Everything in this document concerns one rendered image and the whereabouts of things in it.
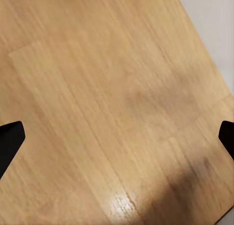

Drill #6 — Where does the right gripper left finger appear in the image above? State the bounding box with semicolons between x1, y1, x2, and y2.
0;121;25;179

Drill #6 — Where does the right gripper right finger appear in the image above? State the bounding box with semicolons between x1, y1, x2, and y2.
218;121;234;160

